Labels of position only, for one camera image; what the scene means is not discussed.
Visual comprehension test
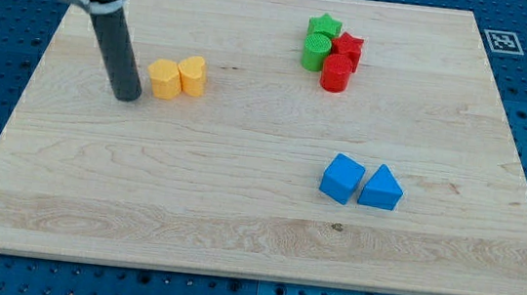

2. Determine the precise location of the yellow pentagon block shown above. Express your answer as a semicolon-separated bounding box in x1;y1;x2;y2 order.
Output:
148;59;182;101

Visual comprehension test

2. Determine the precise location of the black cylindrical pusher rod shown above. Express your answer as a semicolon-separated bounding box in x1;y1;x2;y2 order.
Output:
90;8;142;102

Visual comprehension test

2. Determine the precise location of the white fiducial marker tag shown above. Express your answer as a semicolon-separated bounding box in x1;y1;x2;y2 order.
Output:
484;29;524;56

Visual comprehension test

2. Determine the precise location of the blue cube block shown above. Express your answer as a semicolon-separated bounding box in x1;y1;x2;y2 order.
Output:
319;153;366;205

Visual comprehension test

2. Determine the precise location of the red star block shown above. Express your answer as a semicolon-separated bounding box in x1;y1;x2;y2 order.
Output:
332;31;364;72

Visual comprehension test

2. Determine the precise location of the yellow heart block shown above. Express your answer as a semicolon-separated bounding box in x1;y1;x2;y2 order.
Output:
178;56;207;98

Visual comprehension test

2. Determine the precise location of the wooden board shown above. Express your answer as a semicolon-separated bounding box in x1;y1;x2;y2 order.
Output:
0;0;527;295

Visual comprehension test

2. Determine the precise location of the blue triangle block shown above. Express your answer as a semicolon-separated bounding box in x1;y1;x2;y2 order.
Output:
357;164;403;211

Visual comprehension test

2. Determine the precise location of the red cylinder block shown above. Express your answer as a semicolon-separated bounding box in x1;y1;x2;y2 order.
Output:
319;54;352;93

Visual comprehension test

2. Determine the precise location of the green cylinder block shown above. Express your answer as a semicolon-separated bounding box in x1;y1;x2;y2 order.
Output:
301;33;332;71

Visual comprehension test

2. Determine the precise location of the green star block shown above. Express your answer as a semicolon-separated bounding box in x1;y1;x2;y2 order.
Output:
307;13;343;40

